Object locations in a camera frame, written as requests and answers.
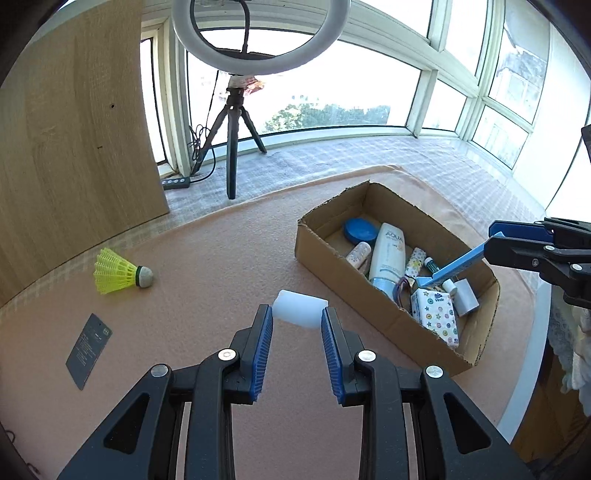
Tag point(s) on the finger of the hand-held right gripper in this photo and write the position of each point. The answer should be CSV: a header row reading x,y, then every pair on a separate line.
x,y
521,254
332,355
517,229
261,355

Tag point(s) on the cardboard box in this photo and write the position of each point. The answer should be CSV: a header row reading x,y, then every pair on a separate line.
x,y
351,295

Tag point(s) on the white wall charger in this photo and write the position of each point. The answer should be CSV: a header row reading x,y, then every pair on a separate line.
x,y
467,299

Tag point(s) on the green white lip balm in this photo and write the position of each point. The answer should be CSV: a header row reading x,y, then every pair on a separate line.
x,y
431,264

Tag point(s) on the small white lotion bottle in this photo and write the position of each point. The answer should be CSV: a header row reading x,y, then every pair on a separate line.
x,y
359,256

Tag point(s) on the patterned tissue pack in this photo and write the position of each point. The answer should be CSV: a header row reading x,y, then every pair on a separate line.
x,y
436,318

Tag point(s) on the patterned lighter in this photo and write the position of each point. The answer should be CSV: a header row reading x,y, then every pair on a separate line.
x,y
414,262

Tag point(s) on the white blue sunscreen tube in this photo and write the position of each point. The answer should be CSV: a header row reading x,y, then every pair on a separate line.
x,y
387,258

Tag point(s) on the blue round lid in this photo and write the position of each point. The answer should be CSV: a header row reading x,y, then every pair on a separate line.
x,y
359,229

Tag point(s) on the white lace cloth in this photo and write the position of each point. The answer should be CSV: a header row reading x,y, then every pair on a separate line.
x,y
577,350

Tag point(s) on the yellow shuttlecock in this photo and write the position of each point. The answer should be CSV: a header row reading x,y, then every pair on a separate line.
x,y
113,272

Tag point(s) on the black power strip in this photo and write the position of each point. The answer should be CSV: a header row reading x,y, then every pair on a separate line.
x,y
176,182

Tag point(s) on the black tripod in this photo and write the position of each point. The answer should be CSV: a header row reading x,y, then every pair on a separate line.
x,y
232,152

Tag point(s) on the large light wooden board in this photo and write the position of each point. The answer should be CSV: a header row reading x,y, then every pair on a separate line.
x,y
69,138

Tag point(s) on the black gooseneck phone holder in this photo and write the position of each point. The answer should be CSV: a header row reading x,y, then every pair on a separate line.
x,y
246,27

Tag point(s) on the white window frame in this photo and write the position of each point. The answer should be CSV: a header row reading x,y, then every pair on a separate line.
x,y
452,46

